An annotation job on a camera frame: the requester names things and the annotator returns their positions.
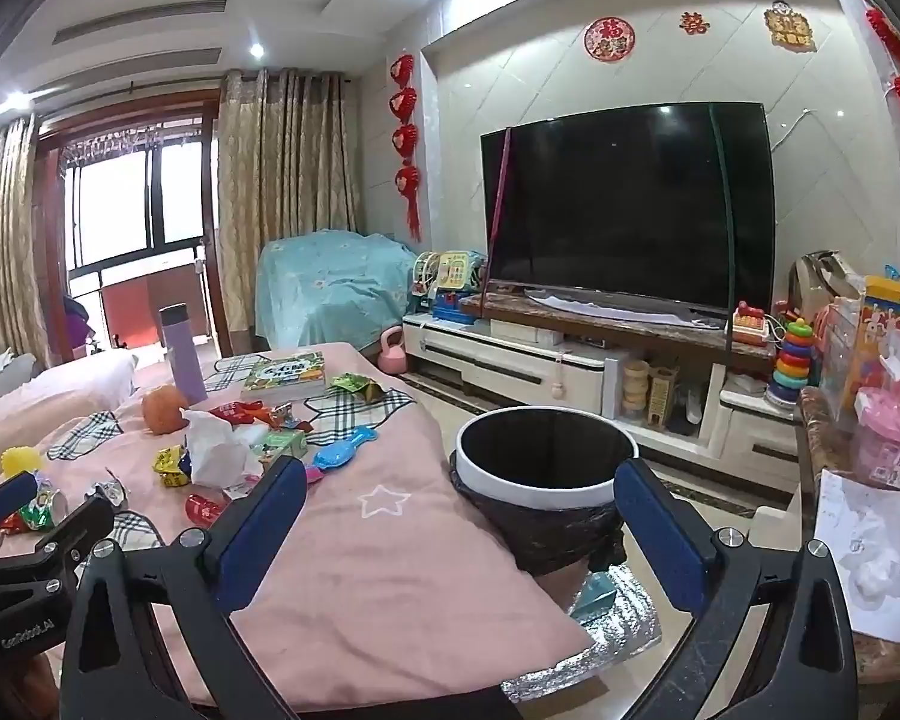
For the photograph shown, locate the teal cloth covered armchair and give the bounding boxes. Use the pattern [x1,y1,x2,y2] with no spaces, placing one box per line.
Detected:
[255,231,421,352]

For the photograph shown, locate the green gold snack bag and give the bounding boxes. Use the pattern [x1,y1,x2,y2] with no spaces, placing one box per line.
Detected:
[328,375,383,400]

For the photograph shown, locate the yellow toy box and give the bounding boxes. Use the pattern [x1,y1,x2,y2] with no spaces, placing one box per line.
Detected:
[840,277,900,421]

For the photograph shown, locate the black flat television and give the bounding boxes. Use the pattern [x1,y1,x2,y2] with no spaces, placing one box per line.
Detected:
[480,101,777,316]

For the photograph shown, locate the white paper sheets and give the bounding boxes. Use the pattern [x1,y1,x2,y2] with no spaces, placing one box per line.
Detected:
[814,469,900,642]

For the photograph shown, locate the pink kettlebell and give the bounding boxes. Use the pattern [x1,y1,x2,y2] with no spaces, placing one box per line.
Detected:
[377,326,407,374]

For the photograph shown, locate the white tissue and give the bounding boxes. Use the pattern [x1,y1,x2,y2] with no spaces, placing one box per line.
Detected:
[181,409,260,488]

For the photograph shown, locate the pale pink cushion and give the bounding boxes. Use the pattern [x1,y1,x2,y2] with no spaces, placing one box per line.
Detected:
[0,351,140,451]

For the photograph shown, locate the purple garment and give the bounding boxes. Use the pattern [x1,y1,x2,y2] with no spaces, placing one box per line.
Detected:
[64,296,95,361]

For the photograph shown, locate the white television cabinet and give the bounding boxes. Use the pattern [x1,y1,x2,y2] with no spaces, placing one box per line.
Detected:
[401,292,803,500]

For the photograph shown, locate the purple drink bottle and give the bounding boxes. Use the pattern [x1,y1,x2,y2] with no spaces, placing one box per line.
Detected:
[159,304,209,407]

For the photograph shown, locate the green red foil packet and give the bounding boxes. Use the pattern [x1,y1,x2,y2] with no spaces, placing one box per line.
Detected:
[19,484,68,533]

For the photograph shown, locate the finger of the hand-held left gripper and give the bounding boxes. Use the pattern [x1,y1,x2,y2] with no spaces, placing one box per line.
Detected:
[0,469,42,533]
[0,496,117,578]

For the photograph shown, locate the gold figure wall decoration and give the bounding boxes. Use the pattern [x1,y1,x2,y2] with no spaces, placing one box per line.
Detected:
[763,0,818,53]

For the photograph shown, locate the colourful activity toy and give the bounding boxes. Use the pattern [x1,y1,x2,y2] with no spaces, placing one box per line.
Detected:
[435,251,475,293]

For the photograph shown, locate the round red wall decoration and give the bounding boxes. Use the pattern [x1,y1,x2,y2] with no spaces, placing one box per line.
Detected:
[583,15,637,61]

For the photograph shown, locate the small red packet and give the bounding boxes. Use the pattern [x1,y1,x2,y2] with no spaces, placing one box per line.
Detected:
[186,493,230,527]

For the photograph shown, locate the yellow stacked containers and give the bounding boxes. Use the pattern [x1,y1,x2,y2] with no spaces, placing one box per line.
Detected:
[622,360,650,417]

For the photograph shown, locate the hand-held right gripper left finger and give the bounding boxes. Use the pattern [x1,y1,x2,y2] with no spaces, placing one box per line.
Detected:
[58,456,308,720]

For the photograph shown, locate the pink pole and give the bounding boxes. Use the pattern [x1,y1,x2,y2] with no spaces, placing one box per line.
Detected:
[480,127,512,320]

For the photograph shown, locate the teal packet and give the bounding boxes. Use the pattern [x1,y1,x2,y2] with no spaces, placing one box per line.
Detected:
[570,574,616,620]

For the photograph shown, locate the yellow candy packet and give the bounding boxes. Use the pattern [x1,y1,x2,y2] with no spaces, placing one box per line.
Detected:
[154,446,190,482]

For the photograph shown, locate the pink blanket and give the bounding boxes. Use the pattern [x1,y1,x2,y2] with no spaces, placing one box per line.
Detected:
[0,341,593,698]

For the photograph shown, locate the dark green hoop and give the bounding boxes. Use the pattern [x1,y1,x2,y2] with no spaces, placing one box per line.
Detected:
[709,109,736,361]

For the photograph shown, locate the ceiling air vent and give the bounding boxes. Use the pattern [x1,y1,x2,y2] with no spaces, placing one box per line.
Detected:
[52,0,230,46]

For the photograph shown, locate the pink toy package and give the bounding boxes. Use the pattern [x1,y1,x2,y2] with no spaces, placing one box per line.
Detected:
[851,375,900,481]

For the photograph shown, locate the red toy telephone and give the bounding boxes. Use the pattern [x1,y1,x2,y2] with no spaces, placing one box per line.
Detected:
[733,301,775,350]

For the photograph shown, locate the green snack packet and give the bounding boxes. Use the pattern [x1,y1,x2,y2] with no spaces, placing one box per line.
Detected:
[259,431,308,462]

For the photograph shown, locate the white ring baby toy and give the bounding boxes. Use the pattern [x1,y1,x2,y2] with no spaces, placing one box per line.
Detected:
[411,251,440,312]

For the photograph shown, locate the rainbow ring stacker toy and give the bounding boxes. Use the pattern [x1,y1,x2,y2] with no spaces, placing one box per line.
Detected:
[766,317,817,410]

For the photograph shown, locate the yellow spiky ball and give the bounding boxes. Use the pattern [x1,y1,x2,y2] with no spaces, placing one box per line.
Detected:
[0,446,44,477]

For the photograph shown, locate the blue toy cash register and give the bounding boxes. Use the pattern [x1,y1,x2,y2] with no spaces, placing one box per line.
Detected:
[431,291,481,325]

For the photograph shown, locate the beige patterned curtain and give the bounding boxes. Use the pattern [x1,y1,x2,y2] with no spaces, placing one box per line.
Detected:
[0,116,50,368]
[217,67,365,353]

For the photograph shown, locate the green picture book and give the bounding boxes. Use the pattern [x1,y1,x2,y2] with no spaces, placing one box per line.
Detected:
[240,351,329,400]

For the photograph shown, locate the white cloth under television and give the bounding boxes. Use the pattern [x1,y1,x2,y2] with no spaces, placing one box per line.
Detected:
[525,291,725,331]

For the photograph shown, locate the light blue plastic toy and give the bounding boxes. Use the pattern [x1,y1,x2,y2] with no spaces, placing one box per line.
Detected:
[311,426,382,470]

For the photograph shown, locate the orange fruit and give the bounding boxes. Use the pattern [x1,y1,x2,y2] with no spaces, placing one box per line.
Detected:
[141,386,190,434]

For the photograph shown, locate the balcony window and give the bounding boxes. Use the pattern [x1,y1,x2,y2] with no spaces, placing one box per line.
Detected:
[37,116,218,361]

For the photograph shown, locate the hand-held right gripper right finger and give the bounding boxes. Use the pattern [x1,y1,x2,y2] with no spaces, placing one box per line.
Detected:
[613,457,860,720]

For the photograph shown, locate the brown paper bag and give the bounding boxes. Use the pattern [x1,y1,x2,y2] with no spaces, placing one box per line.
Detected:
[787,251,867,323]

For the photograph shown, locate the black white-rimmed trash bin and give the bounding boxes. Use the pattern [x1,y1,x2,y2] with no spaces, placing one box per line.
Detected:
[450,406,640,575]

